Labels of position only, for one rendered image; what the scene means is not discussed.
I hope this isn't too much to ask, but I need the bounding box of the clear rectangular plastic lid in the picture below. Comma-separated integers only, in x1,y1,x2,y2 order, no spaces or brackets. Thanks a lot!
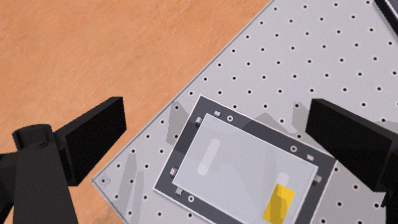
172,114,318,224

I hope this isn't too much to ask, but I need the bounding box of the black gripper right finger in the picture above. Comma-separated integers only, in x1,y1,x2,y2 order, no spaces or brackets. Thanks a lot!
305,98,398,224

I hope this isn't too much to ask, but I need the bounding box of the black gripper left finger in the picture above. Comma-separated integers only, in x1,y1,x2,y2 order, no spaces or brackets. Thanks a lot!
0,96,127,224

